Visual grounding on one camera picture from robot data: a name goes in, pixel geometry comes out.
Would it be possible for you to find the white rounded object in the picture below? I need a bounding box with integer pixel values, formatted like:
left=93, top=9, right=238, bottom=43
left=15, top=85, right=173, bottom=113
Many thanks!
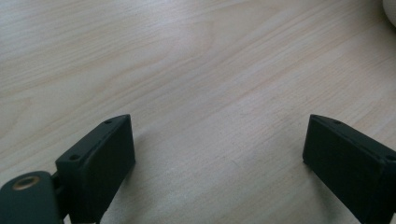
left=382, top=0, right=396, bottom=27

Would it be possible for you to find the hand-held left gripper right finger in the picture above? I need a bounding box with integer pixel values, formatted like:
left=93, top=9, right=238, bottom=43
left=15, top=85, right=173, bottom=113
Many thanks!
left=302, top=114, right=396, bottom=224

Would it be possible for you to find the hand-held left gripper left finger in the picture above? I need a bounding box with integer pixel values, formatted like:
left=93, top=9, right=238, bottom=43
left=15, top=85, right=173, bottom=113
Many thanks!
left=54, top=113, right=136, bottom=224

